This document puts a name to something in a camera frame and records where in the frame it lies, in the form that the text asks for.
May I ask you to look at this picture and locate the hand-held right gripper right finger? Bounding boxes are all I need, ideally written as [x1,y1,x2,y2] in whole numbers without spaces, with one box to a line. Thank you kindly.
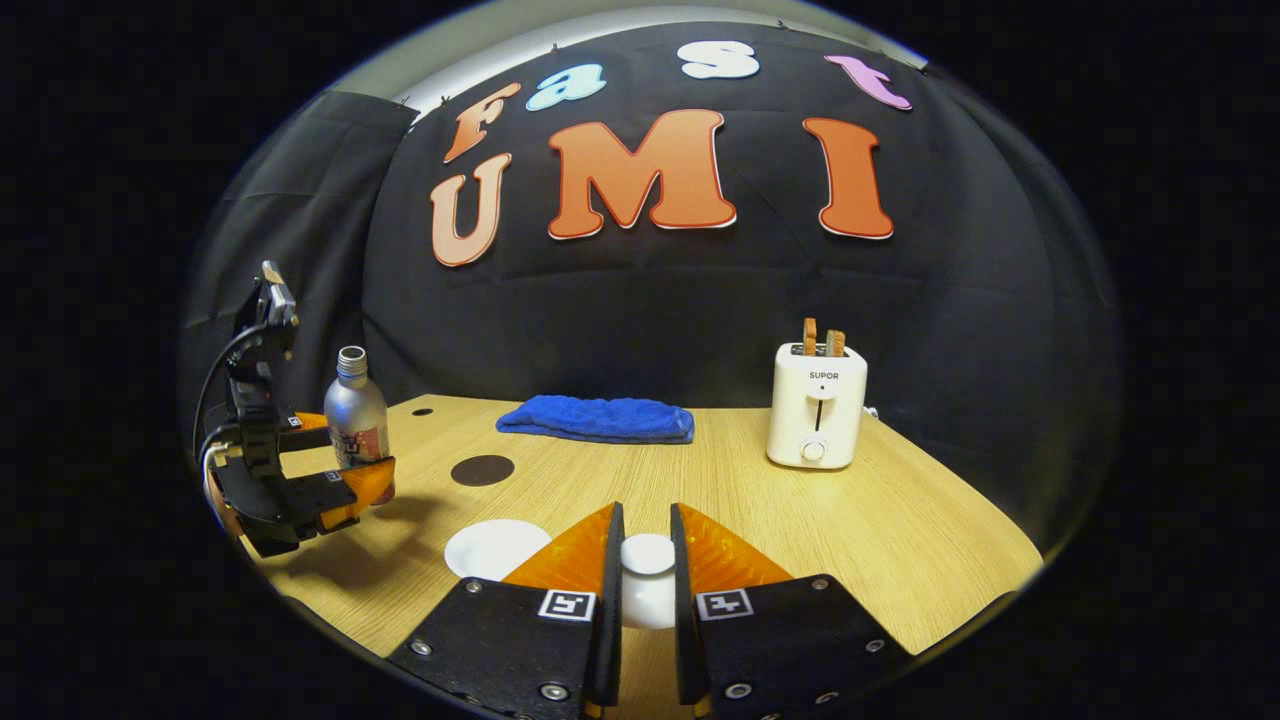
[670,503,916,720]

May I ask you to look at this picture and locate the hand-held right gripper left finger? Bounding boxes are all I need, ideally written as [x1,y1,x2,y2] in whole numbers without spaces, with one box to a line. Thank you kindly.
[388,502,626,720]

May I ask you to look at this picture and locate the silver water bottle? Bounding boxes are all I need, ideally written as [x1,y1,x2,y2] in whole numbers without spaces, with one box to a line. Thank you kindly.
[323,346,395,504]

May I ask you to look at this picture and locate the dark round coaster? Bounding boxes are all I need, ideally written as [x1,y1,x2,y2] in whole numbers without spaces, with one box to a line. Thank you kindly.
[450,454,516,488]

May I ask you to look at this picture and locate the blue towel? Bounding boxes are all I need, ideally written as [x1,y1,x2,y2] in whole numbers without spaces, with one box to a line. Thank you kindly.
[496,395,695,445]

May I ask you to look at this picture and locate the white toaster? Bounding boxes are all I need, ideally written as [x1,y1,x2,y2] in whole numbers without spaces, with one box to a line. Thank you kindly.
[766,342,869,471]

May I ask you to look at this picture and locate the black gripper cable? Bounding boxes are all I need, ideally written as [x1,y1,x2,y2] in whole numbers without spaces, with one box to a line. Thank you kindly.
[192,320,271,461]

